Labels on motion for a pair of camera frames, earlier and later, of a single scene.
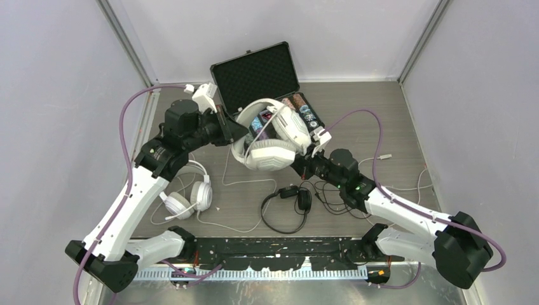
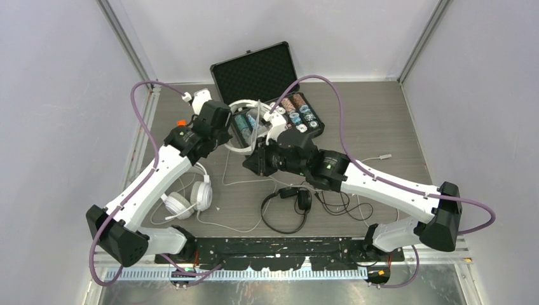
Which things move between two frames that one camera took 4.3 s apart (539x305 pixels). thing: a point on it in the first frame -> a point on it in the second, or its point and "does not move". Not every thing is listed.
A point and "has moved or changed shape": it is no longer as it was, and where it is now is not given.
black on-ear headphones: x=304 y=203 does not move
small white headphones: x=182 y=206 does not move
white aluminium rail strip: x=281 y=276 does not move
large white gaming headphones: x=293 y=135 has moved or changed shape
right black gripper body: x=320 y=166 -> x=270 y=159
